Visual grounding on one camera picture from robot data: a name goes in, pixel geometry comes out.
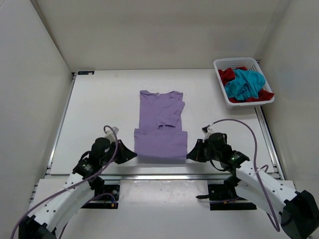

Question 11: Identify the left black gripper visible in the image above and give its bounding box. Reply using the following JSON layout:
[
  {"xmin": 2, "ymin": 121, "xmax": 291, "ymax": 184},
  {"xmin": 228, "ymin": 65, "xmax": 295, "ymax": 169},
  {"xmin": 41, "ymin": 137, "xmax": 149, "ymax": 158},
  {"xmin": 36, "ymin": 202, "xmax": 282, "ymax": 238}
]
[{"xmin": 100, "ymin": 138, "xmax": 137, "ymax": 165}]

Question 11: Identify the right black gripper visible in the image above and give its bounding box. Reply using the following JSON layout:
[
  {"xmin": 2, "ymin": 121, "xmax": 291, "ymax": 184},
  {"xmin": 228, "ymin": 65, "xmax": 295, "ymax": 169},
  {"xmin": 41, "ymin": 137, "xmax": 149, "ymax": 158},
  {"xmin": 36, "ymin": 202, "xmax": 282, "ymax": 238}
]
[{"xmin": 187, "ymin": 139, "xmax": 221, "ymax": 163}]

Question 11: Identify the purple t-shirt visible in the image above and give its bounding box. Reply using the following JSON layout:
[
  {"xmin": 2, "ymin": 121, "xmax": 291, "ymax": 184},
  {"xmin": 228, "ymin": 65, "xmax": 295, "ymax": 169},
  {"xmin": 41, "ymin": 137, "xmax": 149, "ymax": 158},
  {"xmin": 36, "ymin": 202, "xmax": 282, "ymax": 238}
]
[{"xmin": 134, "ymin": 90, "xmax": 188, "ymax": 164}]

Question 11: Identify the red t-shirt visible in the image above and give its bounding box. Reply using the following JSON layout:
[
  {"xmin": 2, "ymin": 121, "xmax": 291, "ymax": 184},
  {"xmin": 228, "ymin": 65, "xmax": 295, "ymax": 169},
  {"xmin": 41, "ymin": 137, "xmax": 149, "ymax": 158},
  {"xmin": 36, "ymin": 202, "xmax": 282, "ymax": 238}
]
[{"xmin": 218, "ymin": 67, "xmax": 274, "ymax": 103}]

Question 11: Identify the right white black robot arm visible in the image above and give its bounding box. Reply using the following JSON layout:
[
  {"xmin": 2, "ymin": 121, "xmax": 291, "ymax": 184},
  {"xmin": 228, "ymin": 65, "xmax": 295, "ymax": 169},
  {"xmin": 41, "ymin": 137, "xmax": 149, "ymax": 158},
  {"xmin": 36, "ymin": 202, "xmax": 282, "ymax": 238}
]
[{"xmin": 186, "ymin": 132, "xmax": 319, "ymax": 239}]

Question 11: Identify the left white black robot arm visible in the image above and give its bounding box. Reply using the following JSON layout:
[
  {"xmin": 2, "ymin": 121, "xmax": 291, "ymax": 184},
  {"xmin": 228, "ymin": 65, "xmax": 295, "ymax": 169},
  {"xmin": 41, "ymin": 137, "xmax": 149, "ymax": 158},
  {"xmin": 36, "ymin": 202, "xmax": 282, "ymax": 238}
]
[{"xmin": 16, "ymin": 137, "xmax": 136, "ymax": 239}]

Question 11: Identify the teal t-shirt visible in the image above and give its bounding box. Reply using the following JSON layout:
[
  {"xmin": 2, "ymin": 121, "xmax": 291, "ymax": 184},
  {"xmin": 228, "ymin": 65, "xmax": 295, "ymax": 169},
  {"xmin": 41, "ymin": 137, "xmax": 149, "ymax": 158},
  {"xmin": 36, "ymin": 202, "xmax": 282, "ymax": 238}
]
[{"xmin": 224, "ymin": 69, "xmax": 266, "ymax": 102}]

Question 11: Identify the dark label sticker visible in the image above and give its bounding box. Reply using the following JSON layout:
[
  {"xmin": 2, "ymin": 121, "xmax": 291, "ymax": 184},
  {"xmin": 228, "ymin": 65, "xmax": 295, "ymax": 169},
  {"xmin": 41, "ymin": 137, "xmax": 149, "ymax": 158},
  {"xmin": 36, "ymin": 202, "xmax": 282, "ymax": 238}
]
[{"xmin": 77, "ymin": 71, "xmax": 95, "ymax": 75}]

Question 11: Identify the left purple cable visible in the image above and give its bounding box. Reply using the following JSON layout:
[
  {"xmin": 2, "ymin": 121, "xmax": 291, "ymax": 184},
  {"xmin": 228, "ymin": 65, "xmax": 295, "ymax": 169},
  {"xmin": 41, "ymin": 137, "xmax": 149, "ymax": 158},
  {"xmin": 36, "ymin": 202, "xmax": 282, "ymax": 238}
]
[{"xmin": 10, "ymin": 124, "xmax": 119, "ymax": 239}]

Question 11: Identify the purple cable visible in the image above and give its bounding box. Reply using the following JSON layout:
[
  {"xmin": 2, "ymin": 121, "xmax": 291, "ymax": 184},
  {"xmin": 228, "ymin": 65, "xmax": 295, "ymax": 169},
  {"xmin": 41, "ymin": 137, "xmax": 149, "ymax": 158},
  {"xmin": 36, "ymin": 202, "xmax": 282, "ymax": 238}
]
[
  {"xmin": 10, "ymin": 124, "xmax": 119, "ymax": 239},
  {"xmin": 201, "ymin": 119, "xmax": 281, "ymax": 232}
]

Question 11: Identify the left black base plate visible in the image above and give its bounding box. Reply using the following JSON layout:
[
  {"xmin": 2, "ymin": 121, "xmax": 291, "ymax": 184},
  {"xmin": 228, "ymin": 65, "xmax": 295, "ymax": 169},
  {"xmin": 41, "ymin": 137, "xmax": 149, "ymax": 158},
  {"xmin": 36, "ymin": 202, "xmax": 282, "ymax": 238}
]
[{"xmin": 82, "ymin": 180, "xmax": 120, "ymax": 210}]

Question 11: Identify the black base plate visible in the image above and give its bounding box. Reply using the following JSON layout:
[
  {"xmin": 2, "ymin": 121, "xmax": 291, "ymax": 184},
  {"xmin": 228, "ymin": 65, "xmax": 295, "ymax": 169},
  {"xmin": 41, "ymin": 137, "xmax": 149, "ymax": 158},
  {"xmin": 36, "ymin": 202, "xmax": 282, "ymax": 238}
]
[
  {"xmin": 208, "ymin": 184, "xmax": 257, "ymax": 211},
  {"xmin": 82, "ymin": 180, "xmax": 120, "ymax": 210}
]

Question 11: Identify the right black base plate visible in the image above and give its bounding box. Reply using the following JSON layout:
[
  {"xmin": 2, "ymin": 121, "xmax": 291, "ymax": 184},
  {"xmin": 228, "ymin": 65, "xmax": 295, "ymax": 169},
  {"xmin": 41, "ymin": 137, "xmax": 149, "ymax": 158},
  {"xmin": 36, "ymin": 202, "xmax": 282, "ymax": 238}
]
[{"xmin": 208, "ymin": 184, "xmax": 257, "ymax": 211}]

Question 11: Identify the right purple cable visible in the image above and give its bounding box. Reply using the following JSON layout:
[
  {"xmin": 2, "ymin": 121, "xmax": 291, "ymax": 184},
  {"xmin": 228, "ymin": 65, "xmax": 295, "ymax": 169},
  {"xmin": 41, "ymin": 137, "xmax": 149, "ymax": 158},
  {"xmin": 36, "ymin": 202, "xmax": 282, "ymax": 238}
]
[{"xmin": 201, "ymin": 119, "xmax": 281, "ymax": 232}]

